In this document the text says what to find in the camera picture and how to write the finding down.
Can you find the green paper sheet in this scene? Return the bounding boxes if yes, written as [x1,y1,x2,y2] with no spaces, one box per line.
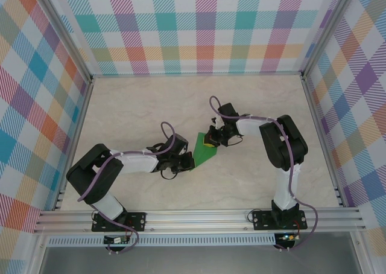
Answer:
[189,131,218,173]

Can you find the grey metal panel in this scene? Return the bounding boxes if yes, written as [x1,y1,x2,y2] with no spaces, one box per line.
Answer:
[39,245,362,274]

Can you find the aluminium mounting rail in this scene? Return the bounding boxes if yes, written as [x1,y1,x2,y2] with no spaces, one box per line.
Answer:
[33,206,367,235]

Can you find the aluminium frame bar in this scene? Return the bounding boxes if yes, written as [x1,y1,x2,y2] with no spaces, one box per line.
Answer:
[90,71,305,79]
[301,76,347,208]
[53,79,95,211]

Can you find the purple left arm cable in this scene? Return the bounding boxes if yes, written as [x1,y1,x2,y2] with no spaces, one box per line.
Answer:
[77,121,177,254]

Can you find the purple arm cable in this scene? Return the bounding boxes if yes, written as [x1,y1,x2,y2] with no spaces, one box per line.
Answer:
[209,95,319,252]
[77,121,177,254]

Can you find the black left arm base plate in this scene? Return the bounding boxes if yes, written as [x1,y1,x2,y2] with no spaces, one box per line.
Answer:
[92,212,147,232]

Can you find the grey slotted cable duct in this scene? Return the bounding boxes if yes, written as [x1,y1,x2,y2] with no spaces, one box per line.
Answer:
[48,234,277,247]

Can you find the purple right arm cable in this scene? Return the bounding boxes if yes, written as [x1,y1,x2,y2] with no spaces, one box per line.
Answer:
[209,95,319,252]

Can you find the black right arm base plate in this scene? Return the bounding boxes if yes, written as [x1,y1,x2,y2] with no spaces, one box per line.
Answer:
[252,209,308,231]

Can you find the aluminium frame post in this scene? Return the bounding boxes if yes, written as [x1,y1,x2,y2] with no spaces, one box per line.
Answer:
[300,0,358,80]
[28,234,51,274]
[37,0,94,83]
[351,231,375,274]

